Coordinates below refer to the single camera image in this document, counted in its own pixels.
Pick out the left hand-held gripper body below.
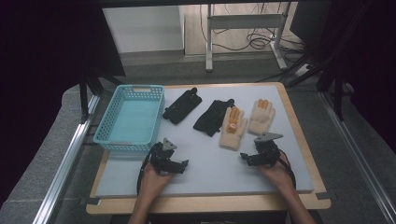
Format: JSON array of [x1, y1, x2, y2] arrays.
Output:
[[149, 137, 178, 175]]

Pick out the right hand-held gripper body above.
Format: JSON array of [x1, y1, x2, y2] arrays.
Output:
[[253, 133, 285, 168]]

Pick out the beige glove with orange fingers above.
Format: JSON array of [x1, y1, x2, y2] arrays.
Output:
[[247, 98, 276, 136], [219, 105, 248, 151]]

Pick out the turquoise plastic basket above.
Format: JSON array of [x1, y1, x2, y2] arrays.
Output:
[[92, 84, 166, 154]]

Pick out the black glove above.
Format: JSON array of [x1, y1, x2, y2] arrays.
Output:
[[162, 87, 204, 125], [192, 98, 235, 137]]

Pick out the person's right hand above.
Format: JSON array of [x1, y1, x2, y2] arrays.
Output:
[[259, 153, 295, 191]]

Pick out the person's left hand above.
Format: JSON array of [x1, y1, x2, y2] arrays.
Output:
[[139, 162, 176, 197]]

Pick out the wooden table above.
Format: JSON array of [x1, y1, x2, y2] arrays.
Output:
[[86, 81, 332, 216]]

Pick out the white power strip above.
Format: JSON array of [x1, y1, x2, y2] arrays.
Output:
[[294, 63, 311, 77]]

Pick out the black tripod stand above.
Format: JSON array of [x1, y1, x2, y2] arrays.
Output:
[[285, 0, 376, 123], [78, 70, 126, 123]]

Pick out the white metal stand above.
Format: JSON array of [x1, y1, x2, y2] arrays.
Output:
[[205, 3, 290, 73]]

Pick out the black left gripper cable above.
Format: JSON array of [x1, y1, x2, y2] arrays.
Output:
[[135, 144, 159, 197]]

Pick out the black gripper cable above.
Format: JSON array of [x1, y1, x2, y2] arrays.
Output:
[[277, 149, 297, 189], [135, 144, 159, 197]]

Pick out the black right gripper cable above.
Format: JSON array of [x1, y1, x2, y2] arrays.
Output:
[[277, 149, 297, 189]]

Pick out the aluminium rail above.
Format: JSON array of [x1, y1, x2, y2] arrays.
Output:
[[32, 93, 101, 224], [319, 91, 396, 224]]

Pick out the black floor cables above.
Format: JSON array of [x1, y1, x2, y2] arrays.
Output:
[[199, 2, 310, 54]]

